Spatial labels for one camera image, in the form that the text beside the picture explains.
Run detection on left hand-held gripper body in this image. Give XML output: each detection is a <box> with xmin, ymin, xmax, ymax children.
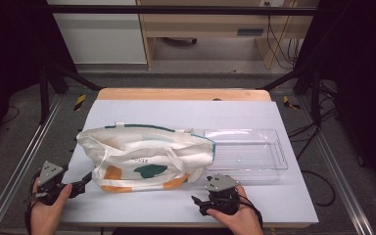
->
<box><xmin>32</xmin><ymin>160</ymin><xmax>77</xmax><ymax>206</ymax></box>

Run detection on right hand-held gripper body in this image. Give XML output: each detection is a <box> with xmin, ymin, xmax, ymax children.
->
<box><xmin>205</xmin><ymin>173</ymin><xmax>241</xmax><ymax>216</ymax></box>

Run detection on clear plastic tray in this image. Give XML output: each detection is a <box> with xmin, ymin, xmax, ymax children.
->
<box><xmin>204</xmin><ymin>127</ymin><xmax>289</xmax><ymax>182</ymax></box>

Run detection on white canvas tote bag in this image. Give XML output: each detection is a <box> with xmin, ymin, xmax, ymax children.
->
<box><xmin>76</xmin><ymin>121</ymin><xmax>216</xmax><ymax>194</ymax></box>

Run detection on person's right hand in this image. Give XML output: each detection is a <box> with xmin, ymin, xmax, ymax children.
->
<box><xmin>207</xmin><ymin>186</ymin><xmax>263</xmax><ymax>235</ymax></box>

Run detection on person's left hand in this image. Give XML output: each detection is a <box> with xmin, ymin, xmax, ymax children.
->
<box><xmin>29</xmin><ymin>183</ymin><xmax>73</xmax><ymax>235</ymax></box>

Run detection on yellow black floor tape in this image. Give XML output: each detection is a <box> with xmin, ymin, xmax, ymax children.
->
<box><xmin>73</xmin><ymin>94</ymin><xmax>87</xmax><ymax>112</ymax></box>
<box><xmin>282</xmin><ymin>95</ymin><xmax>302</xmax><ymax>111</ymax></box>

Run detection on white table board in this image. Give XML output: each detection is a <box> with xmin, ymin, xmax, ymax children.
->
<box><xmin>60</xmin><ymin>99</ymin><xmax>319</xmax><ymax>226</ymax></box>

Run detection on white cabinet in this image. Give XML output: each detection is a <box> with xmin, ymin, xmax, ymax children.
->
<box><xmin>47</xmin><ymin>0</ymin><xmax>148</xmax><ymax>65</ymax></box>

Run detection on grey desk label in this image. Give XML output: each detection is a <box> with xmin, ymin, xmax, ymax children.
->
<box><xmin>236</xmin><ymin>28</ymin><xmax>264</xmax><ymax>36</ymax></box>

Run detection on light wooden desk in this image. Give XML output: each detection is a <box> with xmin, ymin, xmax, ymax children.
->
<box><xmin>136</xmin><ymin>0</ymin><xmax>319</xmax><ymax>71</ymax></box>

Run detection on aluminium floor rail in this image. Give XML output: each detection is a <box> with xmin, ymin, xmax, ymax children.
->
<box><xmin>298</xmin><ymin>94</ymin><xmax>375</xmax><ymax>235</ymax></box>
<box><xmin>0</xmin><ymin>94</ymin><xmax>63</xmax><ymax>235</ymax></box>

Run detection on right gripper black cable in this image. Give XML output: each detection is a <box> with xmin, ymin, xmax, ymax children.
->
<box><xmin>238</xmin><ymin>194</ymin><xmax>263</xmax><ymax>229</ymax></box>

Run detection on black frame stand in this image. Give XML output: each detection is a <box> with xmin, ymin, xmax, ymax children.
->
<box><xmin>38</xmin><ymin>62</ymin><xmax>102</xmax><ymax>125</ymax></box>
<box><xmin>260</xmin><ymin>62</ymin><xmax>324</xmax><ymax>126</ymax></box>

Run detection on black floor cables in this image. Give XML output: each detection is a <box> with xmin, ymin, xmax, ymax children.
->
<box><xmin>287</xmin><ymin>107</ymin><xmax>339</xmax><ymax>208</ymax></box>

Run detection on hanging desk cables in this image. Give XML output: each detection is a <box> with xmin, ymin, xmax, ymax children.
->
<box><xmin>265</xmin><ymin>1</ymin><xmax>303</xmax><ymax>70</ymax></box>

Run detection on black frame crossbar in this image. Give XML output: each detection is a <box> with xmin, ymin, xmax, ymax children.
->
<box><xmin>45</xmin><ymin>4</ymin><xmax>321</xmax><ymax>16</ymax></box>

